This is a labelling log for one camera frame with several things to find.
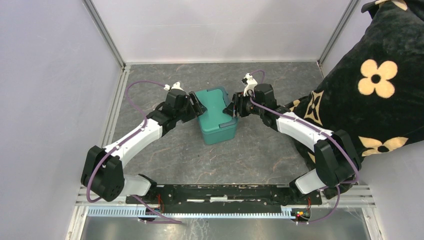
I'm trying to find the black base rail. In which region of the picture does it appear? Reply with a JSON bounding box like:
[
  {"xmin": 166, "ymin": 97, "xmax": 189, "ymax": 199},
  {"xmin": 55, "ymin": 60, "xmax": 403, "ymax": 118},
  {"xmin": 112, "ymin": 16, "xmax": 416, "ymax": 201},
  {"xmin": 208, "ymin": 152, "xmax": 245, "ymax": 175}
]
[{"xmin": 141, "ymin": 184, "xmax": 323, "ymax": 214}]

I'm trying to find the black floral cloth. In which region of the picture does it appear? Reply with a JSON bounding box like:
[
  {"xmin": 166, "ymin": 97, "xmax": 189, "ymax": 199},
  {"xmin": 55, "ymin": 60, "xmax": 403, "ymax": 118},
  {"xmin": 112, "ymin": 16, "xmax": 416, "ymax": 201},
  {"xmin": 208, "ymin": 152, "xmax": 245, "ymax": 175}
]
[{"xmin": 284, "ymin": 0, "xmax": 424, "ymax": 200}]

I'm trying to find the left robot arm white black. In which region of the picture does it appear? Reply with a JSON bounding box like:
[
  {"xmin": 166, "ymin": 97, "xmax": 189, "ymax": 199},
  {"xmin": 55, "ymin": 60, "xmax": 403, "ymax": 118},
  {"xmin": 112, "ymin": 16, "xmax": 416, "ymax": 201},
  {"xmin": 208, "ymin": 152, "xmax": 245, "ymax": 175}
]
[{"xmin": 80, "ymin": 89, "xmax": 207, "ymax": 204}]

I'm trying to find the green medicine kit box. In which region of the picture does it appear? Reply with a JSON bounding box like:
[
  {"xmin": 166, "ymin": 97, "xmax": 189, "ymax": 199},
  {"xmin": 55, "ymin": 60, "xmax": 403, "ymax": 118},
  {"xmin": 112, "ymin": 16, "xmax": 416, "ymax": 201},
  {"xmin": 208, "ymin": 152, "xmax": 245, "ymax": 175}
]
[{"xmin": 195, "ymin": 86, "xmax": 238, "ymax": 145}]

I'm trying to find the purple cable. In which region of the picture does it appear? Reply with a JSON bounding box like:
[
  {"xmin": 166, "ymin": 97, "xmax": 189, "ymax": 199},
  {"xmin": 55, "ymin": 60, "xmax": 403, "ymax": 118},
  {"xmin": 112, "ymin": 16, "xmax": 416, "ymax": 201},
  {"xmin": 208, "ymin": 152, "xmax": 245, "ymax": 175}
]
[
  {"xmin": 86, "ymin": 80, "xmax": 170, "ymax": 204},
  {"xmin": 242, "ymin": 69, "xmax": 361, "ymax": 223}
]

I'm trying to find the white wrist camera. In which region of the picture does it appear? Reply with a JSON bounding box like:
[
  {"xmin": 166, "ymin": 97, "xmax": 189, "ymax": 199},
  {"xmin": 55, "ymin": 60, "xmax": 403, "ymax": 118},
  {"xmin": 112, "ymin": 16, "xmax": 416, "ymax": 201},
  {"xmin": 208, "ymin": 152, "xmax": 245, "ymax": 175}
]
[
  {"xmin": 163, "ymin": 81, "xmax": 185, "ymax": 94},
  {"xmin": 241, "ymin": 73, "xmax": 258, "ymax": 97}
]

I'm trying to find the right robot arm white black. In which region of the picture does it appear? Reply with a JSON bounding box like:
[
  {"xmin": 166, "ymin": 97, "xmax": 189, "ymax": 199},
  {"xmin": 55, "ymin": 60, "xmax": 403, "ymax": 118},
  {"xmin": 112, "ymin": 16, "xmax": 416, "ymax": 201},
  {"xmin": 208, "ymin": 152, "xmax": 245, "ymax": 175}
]
[{"xmin": 223, "ymin": 83, "xmax": 362, "ymax": 204}]

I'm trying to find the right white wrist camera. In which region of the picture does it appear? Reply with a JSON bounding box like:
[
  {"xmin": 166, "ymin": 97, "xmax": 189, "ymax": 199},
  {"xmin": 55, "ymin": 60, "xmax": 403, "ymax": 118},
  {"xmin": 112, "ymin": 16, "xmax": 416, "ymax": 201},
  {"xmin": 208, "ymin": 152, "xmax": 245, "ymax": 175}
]
[{"xmin": 241, "ymin": 73, "xmax": 258, "ymax": 97}]

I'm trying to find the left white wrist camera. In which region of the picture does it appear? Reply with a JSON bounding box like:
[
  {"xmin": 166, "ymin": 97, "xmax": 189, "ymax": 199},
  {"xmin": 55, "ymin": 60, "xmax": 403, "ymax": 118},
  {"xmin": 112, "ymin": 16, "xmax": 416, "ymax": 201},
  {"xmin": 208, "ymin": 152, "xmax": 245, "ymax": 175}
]
[{"xmin": 163, "ymin": 81, "xmax": 185, "ymax": 94}]

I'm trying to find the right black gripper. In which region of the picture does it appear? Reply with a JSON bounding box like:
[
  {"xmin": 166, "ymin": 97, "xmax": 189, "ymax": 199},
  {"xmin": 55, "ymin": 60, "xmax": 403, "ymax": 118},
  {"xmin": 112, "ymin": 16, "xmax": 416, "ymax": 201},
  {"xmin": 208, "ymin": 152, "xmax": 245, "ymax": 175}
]
[{"xmin": 222, "ymin": 91, "xmax": 264, "ymax": 119}]

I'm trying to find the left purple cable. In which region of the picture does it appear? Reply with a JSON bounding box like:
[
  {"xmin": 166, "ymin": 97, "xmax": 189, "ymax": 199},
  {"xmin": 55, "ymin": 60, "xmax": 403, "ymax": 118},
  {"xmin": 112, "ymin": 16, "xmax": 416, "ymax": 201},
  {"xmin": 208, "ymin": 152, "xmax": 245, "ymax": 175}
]
[{"xmin": 86, "ymin": 80, "xmax": 170, "ymax": 204}]

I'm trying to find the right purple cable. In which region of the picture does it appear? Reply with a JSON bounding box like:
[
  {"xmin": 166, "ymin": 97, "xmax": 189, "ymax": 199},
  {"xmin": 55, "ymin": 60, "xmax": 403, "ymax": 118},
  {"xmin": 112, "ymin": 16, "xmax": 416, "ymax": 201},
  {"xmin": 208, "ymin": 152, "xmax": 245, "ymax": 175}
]
[{"xmin": 242, "ymin": 69, "xmax": 361, "ymax": 223}]

